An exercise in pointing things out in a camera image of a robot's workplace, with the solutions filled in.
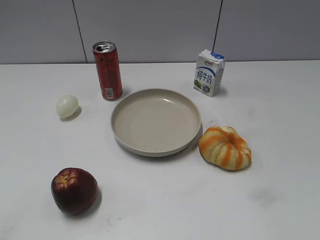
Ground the dark red apple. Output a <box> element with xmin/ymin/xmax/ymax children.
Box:
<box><xmin>51</xmin><ymin>167</ymin><xmax>98</xmax><ymax>215</ymax></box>

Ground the beige round plate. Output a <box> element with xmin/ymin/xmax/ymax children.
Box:
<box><xmin>110</xmin><ymin>88</ymin><xmax>202</xmax><ymax>158</ymax></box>

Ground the orange striped pumpkin toy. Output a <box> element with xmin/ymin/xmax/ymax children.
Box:
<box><xmin>198</xmin><ymin>126</ymin><xmax>252</xmax><ymax>171</ymax></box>

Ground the white milk carton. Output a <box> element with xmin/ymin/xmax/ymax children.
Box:
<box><xmin>193</xmin><ymin>49</ymin><xmax>225</xmax><ymax>98</ymax></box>

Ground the red drink can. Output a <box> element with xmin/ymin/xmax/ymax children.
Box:
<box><xmin>92</xmin><ymin>41</ymin><xmax>123</xmax><ymax>101</ymax></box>

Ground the white egg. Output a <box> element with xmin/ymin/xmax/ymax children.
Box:
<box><xmin>56</xmin><ymin>95</ymin><xmax>79</xmax><ymax>119</ymax></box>

